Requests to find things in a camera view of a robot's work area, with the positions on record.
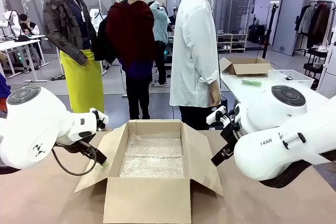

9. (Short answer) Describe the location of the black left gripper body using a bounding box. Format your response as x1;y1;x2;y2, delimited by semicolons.
54;140;91;156

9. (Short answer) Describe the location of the person in teal jacket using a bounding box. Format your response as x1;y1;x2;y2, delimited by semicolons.
148;1;171;88

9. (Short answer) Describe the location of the white mesh basket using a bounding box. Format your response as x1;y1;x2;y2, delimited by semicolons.
267;69;315;89

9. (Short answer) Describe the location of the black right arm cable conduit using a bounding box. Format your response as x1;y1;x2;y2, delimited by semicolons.
258;152;336;189

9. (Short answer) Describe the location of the brown carton on floor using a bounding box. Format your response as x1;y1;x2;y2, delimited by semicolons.
324;161;336;174

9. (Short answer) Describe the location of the mannequin camouflage jacket yellow skirt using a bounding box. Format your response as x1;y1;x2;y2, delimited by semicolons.
43;0;106;116

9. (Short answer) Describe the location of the black equipment case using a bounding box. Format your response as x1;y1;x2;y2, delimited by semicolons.
248;24;269;45

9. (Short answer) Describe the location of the clothes rack with coats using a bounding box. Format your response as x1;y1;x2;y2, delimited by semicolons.
293;0;336;57

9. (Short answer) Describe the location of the mannequin with maroon top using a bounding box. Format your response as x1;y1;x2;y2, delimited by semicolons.
94;0;155;120

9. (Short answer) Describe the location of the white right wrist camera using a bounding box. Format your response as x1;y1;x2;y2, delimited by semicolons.
206;105;236;127

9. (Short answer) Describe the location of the person's right forearm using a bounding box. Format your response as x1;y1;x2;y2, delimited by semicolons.
209;80;221;93

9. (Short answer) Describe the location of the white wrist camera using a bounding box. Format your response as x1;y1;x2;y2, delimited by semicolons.
90;108;110;132
206;105;236;127

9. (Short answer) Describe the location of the large open cardboard box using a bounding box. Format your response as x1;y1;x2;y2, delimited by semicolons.
74;119;224;224

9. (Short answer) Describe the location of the person's right hand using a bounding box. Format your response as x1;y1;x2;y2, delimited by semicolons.
209;90;221;107

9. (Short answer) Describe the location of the person in white coat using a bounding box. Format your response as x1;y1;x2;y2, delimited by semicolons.
169;0;228;131

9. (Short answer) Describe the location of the white side table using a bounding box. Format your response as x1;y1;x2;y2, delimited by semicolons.
219;69;331;109

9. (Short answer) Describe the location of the small open cardboard box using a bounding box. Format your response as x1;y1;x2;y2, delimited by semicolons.
219;56;272;76

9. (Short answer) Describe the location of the white background desk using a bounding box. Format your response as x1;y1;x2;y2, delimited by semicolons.
0;34;50;82

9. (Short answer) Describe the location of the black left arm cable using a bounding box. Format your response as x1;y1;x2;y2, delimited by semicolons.
51;147;98;176

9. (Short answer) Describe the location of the black tripod stand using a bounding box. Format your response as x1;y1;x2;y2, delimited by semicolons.
262;2;279;59

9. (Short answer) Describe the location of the clear bubble wrap sheet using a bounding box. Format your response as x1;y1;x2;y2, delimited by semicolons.
117;132;186;179

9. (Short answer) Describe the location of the black utility cart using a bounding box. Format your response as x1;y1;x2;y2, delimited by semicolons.
303;47;329;83

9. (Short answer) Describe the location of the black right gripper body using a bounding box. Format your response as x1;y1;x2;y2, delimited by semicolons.
220;123;241;151

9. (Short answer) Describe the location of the wooden shoe rack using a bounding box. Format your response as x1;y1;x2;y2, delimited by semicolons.
216;32;247;53

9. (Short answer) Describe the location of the seated person dark hair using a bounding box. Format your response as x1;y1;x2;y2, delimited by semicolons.
18;13;40;37

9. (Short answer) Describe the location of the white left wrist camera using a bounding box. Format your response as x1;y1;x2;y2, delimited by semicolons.
90;108;110;132

